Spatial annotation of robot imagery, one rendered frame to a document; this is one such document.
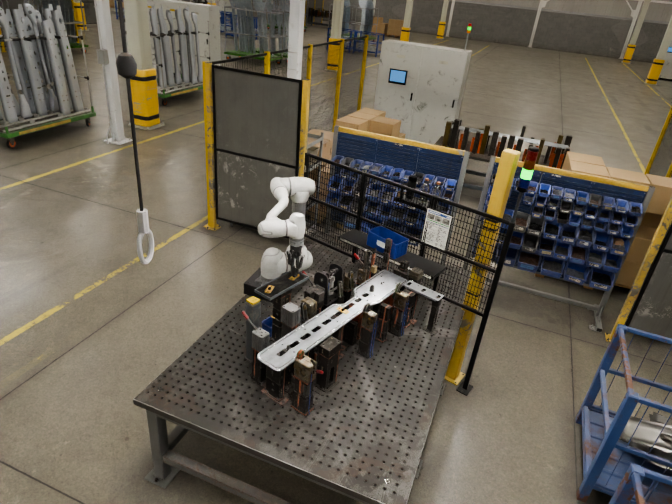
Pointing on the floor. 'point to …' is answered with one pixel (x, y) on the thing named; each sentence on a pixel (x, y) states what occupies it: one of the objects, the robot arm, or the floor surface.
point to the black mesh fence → (414, 242)
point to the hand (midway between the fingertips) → (294, 271)
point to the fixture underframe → (169, 465)
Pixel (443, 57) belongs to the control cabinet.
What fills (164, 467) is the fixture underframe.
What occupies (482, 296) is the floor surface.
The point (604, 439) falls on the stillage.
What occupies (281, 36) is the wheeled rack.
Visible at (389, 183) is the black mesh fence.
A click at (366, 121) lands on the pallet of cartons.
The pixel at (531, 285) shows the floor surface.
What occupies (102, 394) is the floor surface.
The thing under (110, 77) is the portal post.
